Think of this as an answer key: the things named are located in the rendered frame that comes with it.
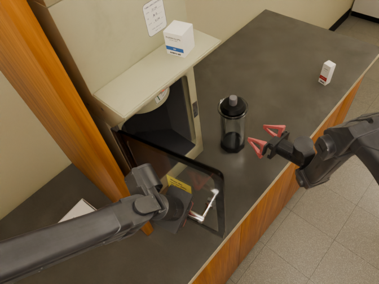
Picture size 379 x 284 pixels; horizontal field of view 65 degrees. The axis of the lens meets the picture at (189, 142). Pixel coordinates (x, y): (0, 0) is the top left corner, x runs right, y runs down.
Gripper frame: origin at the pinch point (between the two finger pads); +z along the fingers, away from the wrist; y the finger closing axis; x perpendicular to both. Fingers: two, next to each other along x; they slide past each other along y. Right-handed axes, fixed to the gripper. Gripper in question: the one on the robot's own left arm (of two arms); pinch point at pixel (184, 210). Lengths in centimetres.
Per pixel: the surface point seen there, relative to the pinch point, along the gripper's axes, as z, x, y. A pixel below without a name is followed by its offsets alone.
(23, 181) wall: 15, -70, 19
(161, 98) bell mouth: -2.4, -19.6, -26.6
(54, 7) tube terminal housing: -44, -22, -25
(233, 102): 17.0, -4.6, -38.6
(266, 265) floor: 122, 25, 20
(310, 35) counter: 75, 3, -107
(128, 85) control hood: -24.2, -16.1, -21.7
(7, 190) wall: 11, -71, 24
